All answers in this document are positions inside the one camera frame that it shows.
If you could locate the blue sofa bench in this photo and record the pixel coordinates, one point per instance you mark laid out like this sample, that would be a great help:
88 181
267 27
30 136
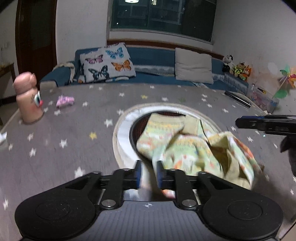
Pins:
152 65

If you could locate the orange plush toys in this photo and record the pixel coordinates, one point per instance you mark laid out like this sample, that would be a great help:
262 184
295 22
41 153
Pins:
241 71

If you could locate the colourful patterned child garment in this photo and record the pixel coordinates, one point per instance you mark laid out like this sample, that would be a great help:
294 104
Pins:
191 145

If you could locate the panda plush toy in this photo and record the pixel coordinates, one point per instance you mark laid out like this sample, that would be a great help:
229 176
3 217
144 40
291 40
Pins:
227 63

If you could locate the clear plastic toy box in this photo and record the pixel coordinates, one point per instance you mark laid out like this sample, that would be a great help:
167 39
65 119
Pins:
262 98

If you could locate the white tissue paper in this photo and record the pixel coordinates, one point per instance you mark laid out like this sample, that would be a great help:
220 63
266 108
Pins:
3 137

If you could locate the colourful pinwheel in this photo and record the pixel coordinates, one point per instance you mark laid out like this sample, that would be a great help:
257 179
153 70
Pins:
286 82

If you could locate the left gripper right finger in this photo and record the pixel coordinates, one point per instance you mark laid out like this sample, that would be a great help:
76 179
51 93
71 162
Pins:
160 174

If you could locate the brown wooden door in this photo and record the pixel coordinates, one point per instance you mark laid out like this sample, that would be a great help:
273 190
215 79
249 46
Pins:
35 36

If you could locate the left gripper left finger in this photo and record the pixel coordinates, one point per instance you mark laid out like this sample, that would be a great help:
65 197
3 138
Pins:
137 173

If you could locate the black remote control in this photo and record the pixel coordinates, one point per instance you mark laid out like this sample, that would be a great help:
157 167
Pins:
238 99

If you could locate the beige cushion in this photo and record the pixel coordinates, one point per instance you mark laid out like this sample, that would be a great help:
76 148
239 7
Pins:
193 66

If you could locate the pink hair scrunchie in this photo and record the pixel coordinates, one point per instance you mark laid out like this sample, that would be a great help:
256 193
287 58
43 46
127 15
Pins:
64 101

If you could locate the butterfly print pillow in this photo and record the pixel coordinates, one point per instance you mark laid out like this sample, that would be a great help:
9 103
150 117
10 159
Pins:
106 64

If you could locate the round induction cooker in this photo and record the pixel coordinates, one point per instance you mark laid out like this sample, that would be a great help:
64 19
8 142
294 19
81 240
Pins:
123 139

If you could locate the dark window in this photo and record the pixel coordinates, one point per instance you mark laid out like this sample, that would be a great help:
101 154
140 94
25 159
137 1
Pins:
188 18

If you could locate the pink cartoon bottle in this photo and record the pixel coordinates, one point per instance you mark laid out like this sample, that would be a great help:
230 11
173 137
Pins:
28 97

